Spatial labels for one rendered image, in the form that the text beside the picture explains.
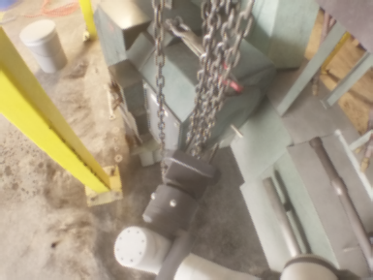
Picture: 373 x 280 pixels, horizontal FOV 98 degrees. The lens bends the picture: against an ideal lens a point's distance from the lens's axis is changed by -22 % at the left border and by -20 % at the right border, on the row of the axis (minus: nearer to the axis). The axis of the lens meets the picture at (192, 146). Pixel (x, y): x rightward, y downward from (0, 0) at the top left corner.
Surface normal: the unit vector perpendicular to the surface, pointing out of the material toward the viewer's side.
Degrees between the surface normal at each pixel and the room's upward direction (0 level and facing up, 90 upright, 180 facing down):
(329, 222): 0
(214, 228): 0
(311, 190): 0
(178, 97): 45
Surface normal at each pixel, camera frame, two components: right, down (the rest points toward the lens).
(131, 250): -0.35, -0.59
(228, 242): 0.11, -0.45
